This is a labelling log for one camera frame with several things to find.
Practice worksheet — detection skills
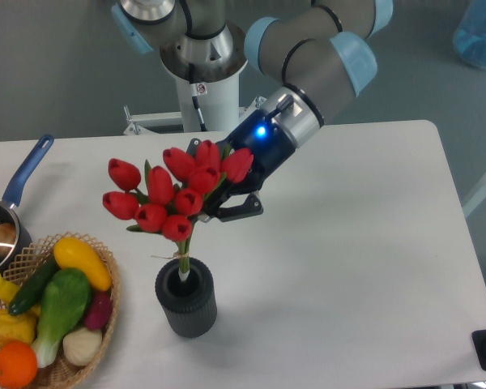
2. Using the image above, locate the dark grey ribbed vase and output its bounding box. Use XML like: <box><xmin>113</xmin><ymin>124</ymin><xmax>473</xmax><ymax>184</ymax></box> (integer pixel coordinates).
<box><xmin>155</xmin><ymin>258</ymin><xmax>217</xmax><ymax>338</ymax></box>

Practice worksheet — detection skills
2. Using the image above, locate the orange fruit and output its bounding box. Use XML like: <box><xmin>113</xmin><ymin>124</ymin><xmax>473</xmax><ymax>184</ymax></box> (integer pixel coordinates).
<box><xmin>0</xmin><ymin>341</ymin><xmax>38</xmax><ymax>388</ymax></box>

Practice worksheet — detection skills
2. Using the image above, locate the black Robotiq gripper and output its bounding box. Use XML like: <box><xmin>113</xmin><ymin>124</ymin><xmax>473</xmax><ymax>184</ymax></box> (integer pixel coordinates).
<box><xmin>186</xmin><ymin>109</ymin><xmax>296</xmax><ymax>223</ymax></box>

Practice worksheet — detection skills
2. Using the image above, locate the small yellow banana pepper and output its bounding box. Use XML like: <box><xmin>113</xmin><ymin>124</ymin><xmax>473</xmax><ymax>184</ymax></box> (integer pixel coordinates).
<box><xmin>0</xmin><ymin>273</ymin><xmax>20</xmax><ymax>306</ymax></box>

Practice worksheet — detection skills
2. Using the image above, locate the red tulip bouquet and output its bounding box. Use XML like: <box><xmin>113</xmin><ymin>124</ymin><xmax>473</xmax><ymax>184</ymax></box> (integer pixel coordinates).
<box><xmin>102</xmin><ymin>140</ymin><xmax>254</xmax><ymax>283</ymax></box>

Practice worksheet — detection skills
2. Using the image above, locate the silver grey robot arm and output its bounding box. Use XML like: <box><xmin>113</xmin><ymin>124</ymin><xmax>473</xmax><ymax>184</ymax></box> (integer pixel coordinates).
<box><xmin>112</xmin><ymin>1</ymin><xmax>393</xmax><ymax>222</ymax></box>

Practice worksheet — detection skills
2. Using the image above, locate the purple red radish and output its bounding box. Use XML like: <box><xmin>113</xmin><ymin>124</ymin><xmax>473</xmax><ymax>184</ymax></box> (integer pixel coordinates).
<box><xmin>83</xmin><ymin>293</ymin><xmax>113</xmax><ymax>331</ymax></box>

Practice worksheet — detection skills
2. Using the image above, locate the blue handled saucepan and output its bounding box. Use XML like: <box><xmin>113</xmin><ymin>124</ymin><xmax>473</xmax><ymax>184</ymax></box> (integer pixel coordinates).
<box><xmin>0</xmin><ymin>135</ymin><xmax>54</xmax><ymax>273</ymax></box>

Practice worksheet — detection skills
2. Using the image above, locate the yellow squash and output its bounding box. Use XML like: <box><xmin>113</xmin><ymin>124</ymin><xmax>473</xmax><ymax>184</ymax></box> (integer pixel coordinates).
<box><xmin>53</xmin><ymin>237</ymin><xmax>113</xmax><ymax>292</ymax></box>

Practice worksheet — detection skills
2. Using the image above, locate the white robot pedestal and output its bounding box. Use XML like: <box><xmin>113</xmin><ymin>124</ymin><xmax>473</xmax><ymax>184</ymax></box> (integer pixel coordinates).
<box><xmin>124</xmin><ymin>71</ymin><xmax>266</xmax><ymax>135</ymax></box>

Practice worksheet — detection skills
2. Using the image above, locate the browned bread roll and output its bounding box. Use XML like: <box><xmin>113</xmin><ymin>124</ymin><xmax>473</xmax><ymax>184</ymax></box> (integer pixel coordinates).
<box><xmin>0</xmin><ymin>223</ymin><xmax>16</xmax><ymax>259</ymax></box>

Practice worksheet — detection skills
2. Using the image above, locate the white garlic bulb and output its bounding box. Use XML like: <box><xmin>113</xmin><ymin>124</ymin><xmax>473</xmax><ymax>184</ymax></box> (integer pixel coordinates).
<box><xmin>62</xmin><ymin>327</ymin><xmax>102</xmax><ymax>366</ymax></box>

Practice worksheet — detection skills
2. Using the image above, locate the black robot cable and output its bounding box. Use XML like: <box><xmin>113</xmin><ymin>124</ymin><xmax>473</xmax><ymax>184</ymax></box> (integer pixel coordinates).
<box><xmin>187</xmin><ymin>62</ymin><xmax>209</xmax><ymax>133</ymax></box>

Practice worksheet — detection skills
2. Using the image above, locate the dark green cucumber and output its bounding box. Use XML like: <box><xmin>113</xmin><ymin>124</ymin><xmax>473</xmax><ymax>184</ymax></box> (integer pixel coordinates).
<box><xmin>8</xmin><ymin>254</ymin><xmax>60</xmax><ymax>316</ymax></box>

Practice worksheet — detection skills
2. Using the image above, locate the yellow gourd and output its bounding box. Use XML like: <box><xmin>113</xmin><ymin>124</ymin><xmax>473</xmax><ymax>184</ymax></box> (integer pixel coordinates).
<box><xmin>0</xmin><ymin>309</ymin><xmax>37</xmax><ymax>348</ymax></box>

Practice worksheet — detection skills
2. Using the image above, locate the green bok choy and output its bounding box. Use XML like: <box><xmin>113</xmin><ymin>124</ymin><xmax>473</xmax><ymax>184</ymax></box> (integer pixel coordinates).
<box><xmin>32</xmin><ymin>268</ymin><xmax>92</xmax><ymax>369</ymax></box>

